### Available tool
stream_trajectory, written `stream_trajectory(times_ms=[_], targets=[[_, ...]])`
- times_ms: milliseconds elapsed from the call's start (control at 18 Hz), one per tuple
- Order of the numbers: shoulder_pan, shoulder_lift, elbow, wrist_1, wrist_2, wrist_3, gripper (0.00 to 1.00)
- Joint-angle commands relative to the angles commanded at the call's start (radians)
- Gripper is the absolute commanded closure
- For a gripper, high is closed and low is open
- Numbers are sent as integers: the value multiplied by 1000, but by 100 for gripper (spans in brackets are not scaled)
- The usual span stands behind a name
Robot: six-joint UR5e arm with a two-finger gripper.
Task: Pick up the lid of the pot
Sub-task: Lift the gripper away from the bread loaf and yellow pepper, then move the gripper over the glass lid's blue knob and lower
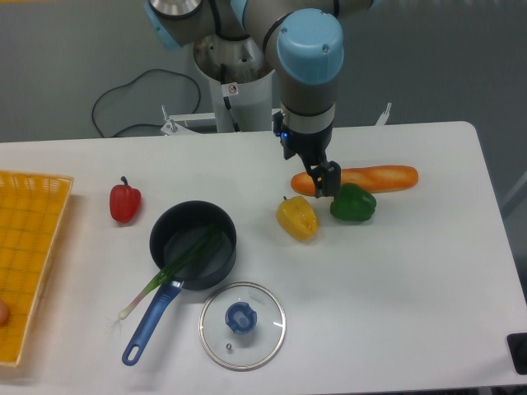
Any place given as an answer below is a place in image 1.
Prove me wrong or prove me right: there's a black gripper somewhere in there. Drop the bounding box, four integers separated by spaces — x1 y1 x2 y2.
273 111 341 198

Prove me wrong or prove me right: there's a glass pot lid blue knob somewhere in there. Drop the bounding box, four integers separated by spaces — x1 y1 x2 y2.
198 281 287 371

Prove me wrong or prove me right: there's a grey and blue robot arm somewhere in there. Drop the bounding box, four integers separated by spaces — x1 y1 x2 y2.
144 1 371 197

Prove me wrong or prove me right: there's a green bell pepper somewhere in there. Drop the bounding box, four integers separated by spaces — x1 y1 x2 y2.
330 183 377 222

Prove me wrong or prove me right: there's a yellow bell pepper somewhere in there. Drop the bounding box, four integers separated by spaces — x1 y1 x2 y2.
276 196 319 241

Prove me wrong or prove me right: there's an orange baguette bread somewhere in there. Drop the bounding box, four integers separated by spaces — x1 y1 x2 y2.
290 165 419 197

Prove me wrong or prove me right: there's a green spring onion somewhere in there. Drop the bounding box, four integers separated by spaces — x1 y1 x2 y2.
107 222 222 333

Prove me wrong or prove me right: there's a red bell pepper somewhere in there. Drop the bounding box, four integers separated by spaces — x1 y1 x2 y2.
109 176 142 224

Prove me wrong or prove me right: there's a black device at table edge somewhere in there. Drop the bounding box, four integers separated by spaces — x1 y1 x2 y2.
506 332 527 375

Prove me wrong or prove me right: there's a yellow woven basket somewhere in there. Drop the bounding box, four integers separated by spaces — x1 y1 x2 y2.
1 170 74 367

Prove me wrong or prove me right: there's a white table clamp bracket right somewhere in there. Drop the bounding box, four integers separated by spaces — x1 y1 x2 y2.
375 102 392 126

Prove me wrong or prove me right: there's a white table clamp bracket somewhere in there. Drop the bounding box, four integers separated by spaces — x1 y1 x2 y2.
161 105 217 136
375 102 392 126

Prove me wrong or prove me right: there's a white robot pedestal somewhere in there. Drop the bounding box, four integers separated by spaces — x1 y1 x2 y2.
193 35 273 132

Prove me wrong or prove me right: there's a dark pot with blue handle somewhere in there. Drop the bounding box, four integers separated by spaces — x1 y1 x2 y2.
118 201 237 366

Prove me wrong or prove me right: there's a white table clamp bracket left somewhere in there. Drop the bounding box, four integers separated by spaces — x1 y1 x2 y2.
161 105 217 136

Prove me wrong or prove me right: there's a black cable on floor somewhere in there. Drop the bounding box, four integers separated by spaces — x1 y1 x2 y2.
91 67 202 138

